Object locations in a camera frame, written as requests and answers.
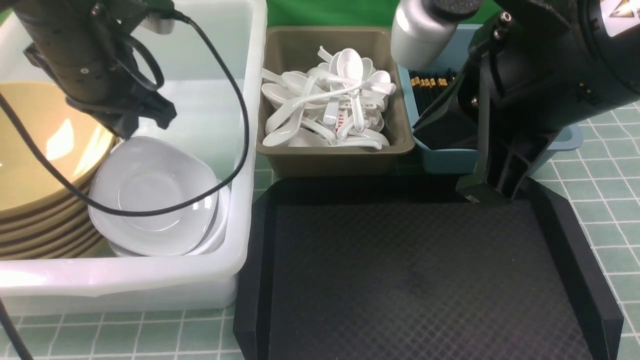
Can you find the bundle of black chopsticks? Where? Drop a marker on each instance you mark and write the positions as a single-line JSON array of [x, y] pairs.
[[428, 86]]

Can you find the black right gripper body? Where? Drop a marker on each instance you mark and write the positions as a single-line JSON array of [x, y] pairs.
[[492, 102]]

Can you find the large white plastic tub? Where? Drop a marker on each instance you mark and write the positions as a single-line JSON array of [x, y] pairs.
[[209, 126]]

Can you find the black serving tray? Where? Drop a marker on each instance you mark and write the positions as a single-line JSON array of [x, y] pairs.
[[404, 268]]

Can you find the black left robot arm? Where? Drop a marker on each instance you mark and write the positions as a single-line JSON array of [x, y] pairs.
[[107, 24]]

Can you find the stack of white dishes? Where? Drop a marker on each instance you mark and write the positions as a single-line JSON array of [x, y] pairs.
[[195, 230]]

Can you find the stack of yellow bowls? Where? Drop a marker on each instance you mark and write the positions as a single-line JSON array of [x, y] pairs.
[[40, 217]]

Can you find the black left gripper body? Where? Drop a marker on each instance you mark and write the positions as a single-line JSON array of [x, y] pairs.
[[93, 86]]

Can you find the pile of white spoons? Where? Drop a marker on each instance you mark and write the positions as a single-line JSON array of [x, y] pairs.
[[337, 103]]

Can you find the green backdrop cloth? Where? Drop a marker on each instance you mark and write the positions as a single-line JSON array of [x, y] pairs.
[[325, 13]]

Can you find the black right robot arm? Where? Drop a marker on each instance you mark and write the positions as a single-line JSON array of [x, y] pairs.
[[598, 60]]

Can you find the blue chopstick bin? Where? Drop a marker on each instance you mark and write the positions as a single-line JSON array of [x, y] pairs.
[[462, 161]]

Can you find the white square side dish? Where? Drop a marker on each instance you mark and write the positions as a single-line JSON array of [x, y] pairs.
[[143, 155]]

